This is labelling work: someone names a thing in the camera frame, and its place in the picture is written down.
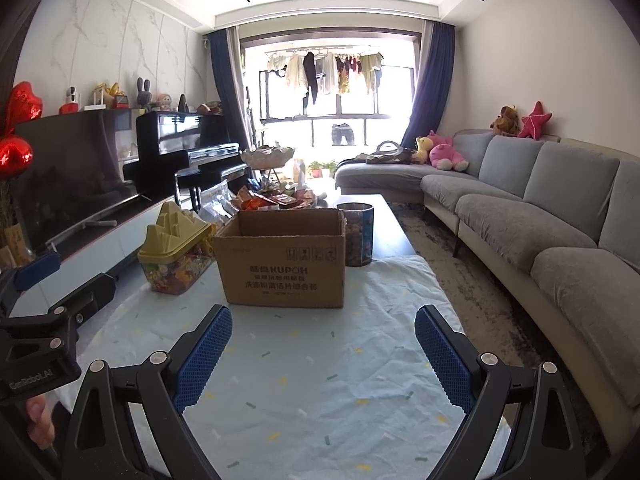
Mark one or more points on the small doll figurine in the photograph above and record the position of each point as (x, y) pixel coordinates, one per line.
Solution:
(164, 101)

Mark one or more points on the black metronome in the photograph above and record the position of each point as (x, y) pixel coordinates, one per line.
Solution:
(183, 104)

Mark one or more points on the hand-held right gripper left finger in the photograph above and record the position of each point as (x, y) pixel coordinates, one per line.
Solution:
(200, 360)

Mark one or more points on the black television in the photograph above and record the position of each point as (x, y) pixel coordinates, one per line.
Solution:
(70, 175)

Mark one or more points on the person's left hand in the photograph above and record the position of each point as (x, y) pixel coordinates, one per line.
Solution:
(39, 417)

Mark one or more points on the clear plastic bag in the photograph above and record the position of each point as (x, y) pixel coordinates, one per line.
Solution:
(217, 207)

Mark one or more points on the grey television console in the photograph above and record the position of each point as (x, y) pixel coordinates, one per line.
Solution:
(100, 245)

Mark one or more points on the brown plush toy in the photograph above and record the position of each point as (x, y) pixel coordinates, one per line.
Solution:
(505, 121)

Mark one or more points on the red heart balloon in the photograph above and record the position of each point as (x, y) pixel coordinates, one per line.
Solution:
(25, 105)
(15, 157)

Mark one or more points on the brown cardboard box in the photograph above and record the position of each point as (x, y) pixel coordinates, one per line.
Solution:
(280, 280)

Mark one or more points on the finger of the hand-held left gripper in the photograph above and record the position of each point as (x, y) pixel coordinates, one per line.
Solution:
(37, 270)
(85, 297)

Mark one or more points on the patterned floor rug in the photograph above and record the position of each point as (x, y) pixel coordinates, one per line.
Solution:
(480, 280)

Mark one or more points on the grey sofa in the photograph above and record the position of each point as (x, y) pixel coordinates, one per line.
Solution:
(550, 210)

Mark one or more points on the yellow plush toy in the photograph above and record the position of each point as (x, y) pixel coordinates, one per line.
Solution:
(422, 150)

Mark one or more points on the clear candy jar yellow lid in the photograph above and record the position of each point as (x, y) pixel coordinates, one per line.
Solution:
(170, 240)

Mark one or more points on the black piano stool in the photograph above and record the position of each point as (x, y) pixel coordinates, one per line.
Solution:
(190, 177)

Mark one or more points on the white scalloped fruit bowl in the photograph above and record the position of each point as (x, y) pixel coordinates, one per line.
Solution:
(267, 156)

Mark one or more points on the hanging denim shorts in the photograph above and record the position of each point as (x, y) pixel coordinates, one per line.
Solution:
(343, 134)

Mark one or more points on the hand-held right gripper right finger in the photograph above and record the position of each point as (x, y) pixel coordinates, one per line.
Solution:
(445, 360)

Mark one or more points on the black piano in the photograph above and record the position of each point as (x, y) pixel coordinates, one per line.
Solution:
(165, 150)

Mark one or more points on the beige handbag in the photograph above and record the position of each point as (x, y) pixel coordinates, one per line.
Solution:
(387, 156)

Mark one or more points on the pink star cushion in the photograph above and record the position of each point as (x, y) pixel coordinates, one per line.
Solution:
(535, 121)

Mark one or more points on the pile of snack packets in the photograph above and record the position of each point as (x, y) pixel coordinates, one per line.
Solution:
(270, 200)

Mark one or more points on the light blue confetti tablecloth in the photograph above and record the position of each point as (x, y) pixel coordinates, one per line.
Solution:
(325, 360)

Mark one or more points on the blue patterned round tin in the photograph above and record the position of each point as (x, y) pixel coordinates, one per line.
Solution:
(360, 235)

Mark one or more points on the white red camera robot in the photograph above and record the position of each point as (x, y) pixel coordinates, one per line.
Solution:
(72, 100)

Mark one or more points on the grey bunny figurine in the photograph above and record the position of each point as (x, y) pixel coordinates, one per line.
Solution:
(144, 95)

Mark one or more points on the pink plush toy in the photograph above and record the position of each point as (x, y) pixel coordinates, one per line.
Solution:
(447, 152)

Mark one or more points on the blue window curtain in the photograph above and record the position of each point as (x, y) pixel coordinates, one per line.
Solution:
(430, 85)
(225, 85)

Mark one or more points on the row of hanging clothes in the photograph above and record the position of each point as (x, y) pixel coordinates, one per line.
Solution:
(325, 72)

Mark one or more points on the yellow toy ornament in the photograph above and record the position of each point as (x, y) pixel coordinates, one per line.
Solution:
(112, 95)

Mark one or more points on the potted plants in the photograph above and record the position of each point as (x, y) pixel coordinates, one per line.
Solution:
(322, 169)

